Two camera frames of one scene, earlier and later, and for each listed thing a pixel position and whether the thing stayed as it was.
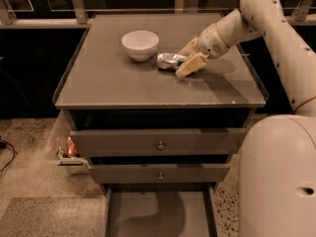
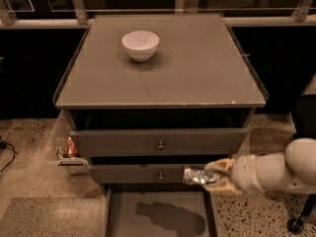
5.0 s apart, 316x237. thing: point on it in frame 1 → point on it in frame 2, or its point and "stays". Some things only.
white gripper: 209,42 → 243,174
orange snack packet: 71,149 stays
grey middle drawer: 159,168 stays
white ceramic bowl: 140,44 stays
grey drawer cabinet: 161,143 stays
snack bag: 169,60 → 197,176
